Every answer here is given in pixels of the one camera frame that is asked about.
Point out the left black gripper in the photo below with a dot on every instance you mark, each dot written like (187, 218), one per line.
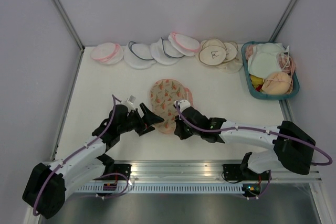
(149, 118)

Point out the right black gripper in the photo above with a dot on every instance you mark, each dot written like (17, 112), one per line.
(179, 130)

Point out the floral patterned laundry bag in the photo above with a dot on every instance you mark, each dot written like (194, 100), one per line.
(163, 96)

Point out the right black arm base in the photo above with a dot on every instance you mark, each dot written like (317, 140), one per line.
(233, 174)

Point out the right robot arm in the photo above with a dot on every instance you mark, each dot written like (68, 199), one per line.
(286, 146)

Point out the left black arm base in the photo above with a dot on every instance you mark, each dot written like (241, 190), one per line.
(124, 169)

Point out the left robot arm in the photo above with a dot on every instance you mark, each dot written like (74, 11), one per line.
(49, 185)

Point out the blue-trimmed white mesh bag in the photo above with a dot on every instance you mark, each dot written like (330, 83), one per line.
(138, 55)

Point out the grey-trimmed white mesh bag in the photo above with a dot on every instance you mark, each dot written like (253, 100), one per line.
(164, 53)

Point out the pink-trimmed mesh bag left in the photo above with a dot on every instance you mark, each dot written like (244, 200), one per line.
(107, 53)

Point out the pink-trimmed mesh bag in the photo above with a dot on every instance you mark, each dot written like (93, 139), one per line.
(184, 44)
(107, 53)

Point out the beige mesh bag rear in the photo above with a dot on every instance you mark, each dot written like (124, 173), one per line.
(233, 61)

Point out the beige brown-trimmed mesh bag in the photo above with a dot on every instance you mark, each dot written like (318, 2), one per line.
(212, 52)

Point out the pink-trimmed mesh bag centre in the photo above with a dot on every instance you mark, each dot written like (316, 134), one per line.
(184, 44)

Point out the peach bra in basket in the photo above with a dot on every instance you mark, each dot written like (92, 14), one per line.
(277, 83)

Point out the white bra in basket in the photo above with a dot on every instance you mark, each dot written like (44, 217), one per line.
(264, 60)

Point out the pink lace bra in basket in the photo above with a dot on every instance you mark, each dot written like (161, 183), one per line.
(286, 62)

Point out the yellow garment in basket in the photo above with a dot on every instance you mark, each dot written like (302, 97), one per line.
(256, 81)

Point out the teal plastic basket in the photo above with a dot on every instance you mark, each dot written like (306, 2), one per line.
(257, 92)

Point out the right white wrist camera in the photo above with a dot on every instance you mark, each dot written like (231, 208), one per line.
(182, 104)

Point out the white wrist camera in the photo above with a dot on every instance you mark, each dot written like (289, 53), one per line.
(129, 103)
(182, 104)

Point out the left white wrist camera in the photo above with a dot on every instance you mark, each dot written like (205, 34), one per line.
(129, 103)

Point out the aluminium front rail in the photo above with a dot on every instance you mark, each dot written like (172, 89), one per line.
(202, 171)

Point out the white slotted cable duct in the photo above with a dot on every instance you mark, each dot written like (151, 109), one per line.
(163, 188)

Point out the left aluminium frame post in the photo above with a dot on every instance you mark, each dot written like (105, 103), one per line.
(68, 24)

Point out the aluminium frame post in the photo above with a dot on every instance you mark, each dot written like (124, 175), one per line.
(283, 19)
(68, 24)

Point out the right aluminium frame post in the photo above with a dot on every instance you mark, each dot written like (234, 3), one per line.
(283, 19)

